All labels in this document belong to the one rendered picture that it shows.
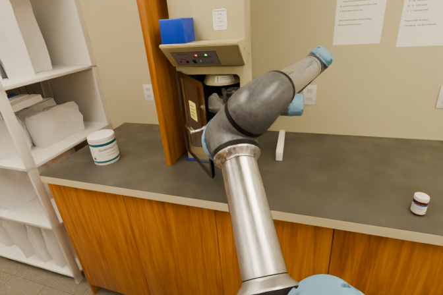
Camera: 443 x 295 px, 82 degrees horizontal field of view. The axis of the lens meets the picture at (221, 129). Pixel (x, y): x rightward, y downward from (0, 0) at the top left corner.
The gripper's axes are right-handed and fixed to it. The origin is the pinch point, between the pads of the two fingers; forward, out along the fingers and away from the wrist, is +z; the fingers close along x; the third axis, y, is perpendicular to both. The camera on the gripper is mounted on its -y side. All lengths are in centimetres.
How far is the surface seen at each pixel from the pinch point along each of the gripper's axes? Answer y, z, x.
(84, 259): -95, 84, 9
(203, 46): 21.6, 1.2, -7.2
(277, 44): 16, -20, -61
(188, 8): 35.1, 10.6, -18.4
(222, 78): 6.6, -0.7, -21.2
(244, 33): 24.5, -11.8, -18.4
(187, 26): 28.7, 8.6, -11.4
